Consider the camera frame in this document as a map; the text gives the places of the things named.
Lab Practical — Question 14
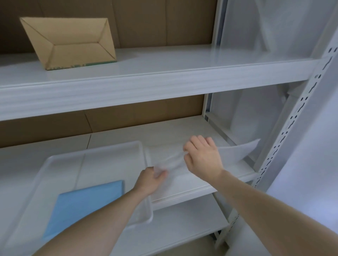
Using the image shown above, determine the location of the white metal shelving rack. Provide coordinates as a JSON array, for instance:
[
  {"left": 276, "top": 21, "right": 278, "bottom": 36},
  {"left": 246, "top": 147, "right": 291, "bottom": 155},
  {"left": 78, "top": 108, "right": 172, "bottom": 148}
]
[{"left": 0, "top": 0, "right": 338, "bottom": 256}]

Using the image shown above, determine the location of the blue white absorbent pad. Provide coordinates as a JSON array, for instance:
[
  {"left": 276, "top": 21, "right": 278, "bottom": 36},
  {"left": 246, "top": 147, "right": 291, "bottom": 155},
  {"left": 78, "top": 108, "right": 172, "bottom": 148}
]
[{"left": 43, "top": 180, "right": 125, "bottom": 241}]

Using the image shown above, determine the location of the white plastic tray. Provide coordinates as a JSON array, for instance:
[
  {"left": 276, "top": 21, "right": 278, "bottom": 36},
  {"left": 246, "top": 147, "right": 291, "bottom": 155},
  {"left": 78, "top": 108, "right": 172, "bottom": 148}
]
[{"left": 4, "top": 140, "right": 154, "bottom": 256}]

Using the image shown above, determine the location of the brown cardboard back panel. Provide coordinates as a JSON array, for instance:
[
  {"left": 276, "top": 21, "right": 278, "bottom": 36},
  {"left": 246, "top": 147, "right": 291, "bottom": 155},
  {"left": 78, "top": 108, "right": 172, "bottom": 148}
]
[
  {"left": 0, "top": 0, "right": 219, "bottom": 55},
  {"left": 0, "top": 94, "right": 206, "bottom": 149}
]

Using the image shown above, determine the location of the person's right forearm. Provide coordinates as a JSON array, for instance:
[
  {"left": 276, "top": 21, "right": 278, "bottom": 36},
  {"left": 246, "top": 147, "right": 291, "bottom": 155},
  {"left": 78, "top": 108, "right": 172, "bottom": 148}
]
[{"left": 211, "top": 169, "right": 338, "bottom": 256}]

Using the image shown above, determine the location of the clear plastic bag with label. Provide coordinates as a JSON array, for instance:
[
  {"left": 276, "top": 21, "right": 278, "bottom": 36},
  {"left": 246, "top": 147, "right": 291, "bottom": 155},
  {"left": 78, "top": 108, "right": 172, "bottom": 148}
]
[{"left": 145, "top": 138, "right": 261, "bottom": 202}]

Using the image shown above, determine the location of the person's right hand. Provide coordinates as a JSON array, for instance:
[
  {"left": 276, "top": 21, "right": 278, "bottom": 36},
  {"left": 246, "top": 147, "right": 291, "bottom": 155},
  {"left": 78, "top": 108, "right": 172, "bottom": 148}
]
[{"left": 183, "top": 135, "right": 225, "bottom": 185}]

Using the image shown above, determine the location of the person's left forearm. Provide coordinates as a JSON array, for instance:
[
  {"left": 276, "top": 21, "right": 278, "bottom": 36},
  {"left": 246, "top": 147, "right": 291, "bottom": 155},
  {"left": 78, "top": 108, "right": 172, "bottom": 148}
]
[{"left": 31, "top": 187, "right": 151, "bottom": 256}]

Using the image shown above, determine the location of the person's left hand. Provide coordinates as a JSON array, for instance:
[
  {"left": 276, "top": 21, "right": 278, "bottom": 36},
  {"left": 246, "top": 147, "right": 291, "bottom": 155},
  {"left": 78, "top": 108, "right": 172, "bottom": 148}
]
[{"left": 133, "top": 166, "right": 168, "bottom": 197}]

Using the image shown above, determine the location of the small brown cardboard box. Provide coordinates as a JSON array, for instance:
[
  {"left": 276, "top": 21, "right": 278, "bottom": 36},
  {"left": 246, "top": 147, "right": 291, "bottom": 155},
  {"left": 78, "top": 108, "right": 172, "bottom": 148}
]
[{"left": 20, "top": 17, "right": 118, "bottom": 71}]

